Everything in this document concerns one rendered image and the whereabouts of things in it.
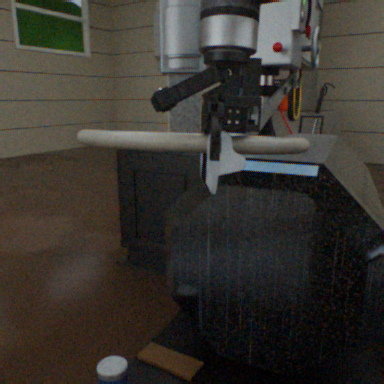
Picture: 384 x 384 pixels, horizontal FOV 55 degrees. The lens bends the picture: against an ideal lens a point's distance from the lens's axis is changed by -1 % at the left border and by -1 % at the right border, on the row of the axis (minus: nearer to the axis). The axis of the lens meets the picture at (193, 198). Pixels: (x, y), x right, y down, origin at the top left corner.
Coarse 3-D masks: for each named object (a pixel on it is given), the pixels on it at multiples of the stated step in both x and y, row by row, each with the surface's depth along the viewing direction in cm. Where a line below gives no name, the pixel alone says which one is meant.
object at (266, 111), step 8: (280, 80) 151; (288, 80) 144; (280, 88) 133; (288, 88) 145; (272, 96) 124; (280, 96) 133; (272, 104) 122; (256, 112) 125; (264, 112) 113; (272, 112) 124; (256, 120) 106; (264, 120) 115
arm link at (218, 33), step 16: (208, 16) 53; (224, 16) 52; (240, 16) 52; (208, 32) 53; (224, 32) 52; (240, 32) 52; (256, 32) 54; (208, 48) 54; (224, 48) 54; (240, 48) 53; (256, 48) 55
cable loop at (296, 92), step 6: (294, 90) 184; (300, 90) 202; (288, 96) 185; (294, 96) 185; (300, 96) 202; (288, 102) 186; (294, 102) 186; (288, 108) 187; (294, 108) 187; (288, 114) 189; (294, 114) 189; (294, 120) 196
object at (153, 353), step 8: (152, 344) 152; (144, 352) 147; (152, 352) 148; (160, 352) 148; (168, 352) 148; (176, 352) 148; (144, 360) 144; (152, 360) 143; (160, 360) 143; (168, 360) 143; (176, 360) 143; (184, 360) 143; (192, 360) 143; (160, 368) 141; (168, 368) 139; (176, 368) 139; (184, 368) 139; (192, 368) 139; (200, 368) 140; (184, 376) 135; (192, 376) 135
